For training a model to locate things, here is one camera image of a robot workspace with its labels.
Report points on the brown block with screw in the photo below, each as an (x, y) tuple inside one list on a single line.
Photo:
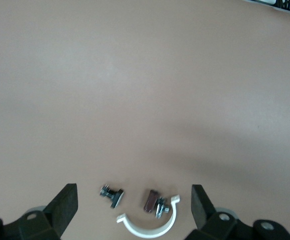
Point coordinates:
[(150, 202)]

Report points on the small black clip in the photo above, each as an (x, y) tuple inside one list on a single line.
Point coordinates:
[(115, 198)]

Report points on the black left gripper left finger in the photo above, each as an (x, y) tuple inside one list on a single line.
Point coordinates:
[(63, 207)]

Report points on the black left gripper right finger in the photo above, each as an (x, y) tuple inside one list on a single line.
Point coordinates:
[(202, 210)]

